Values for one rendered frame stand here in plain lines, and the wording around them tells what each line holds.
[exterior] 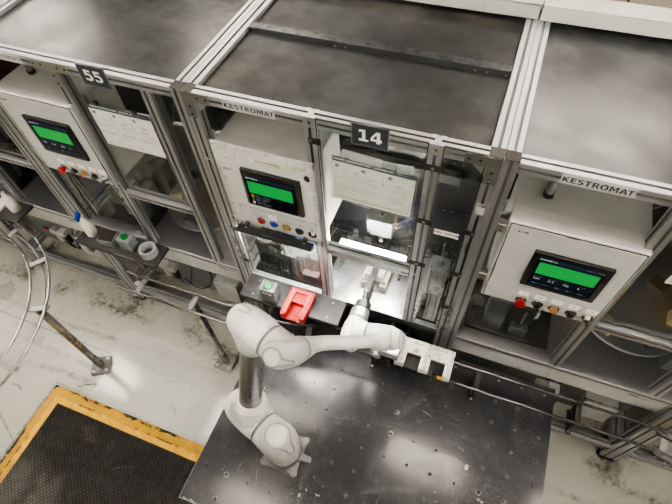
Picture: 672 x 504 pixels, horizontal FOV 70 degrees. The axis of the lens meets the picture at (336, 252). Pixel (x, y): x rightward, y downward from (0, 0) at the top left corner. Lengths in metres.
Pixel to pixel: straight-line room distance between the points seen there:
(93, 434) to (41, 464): 0.32
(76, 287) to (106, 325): 0.46
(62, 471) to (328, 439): 1.75
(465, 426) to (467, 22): 1.76
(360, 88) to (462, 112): 0.35
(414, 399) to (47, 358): 2.55
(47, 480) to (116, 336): 0.94
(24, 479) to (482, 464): 2.62
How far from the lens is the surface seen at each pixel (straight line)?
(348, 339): 1.96
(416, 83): 1.75
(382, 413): 2.43
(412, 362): 2.36
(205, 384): 3.35
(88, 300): 4.00
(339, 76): 1.78
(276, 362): 1.66
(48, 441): 3.62
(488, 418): 2.50
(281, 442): 2.14
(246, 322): 1.74
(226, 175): 1.97
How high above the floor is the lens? 3.00
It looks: 54 degrees down
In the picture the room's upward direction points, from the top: 4 degrees counter-clockwise
